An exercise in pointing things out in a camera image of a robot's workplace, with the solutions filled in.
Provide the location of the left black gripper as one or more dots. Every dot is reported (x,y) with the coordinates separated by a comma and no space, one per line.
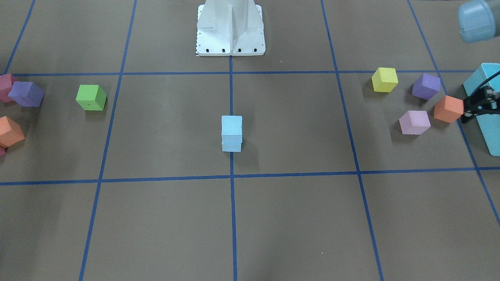
(484,102)

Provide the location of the light blue foam block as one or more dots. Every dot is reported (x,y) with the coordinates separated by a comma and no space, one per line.
(232,129)
(231,147)

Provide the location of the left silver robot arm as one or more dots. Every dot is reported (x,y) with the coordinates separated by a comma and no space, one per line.
(479,21)

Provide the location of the cyan plastic tray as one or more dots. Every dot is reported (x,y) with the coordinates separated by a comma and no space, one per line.
(489,123)

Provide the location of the light pink foam block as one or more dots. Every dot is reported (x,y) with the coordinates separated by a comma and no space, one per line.
(414,122)

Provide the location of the yellow foam block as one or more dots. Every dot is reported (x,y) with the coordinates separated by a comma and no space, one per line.
(384,79)

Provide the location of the green foam block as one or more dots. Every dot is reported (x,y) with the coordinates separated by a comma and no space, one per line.
(91,97)

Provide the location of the magenta foam block near purple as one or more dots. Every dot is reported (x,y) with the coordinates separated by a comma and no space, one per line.
(6,83)

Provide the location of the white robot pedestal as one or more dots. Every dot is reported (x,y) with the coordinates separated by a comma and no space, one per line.
(230,28)

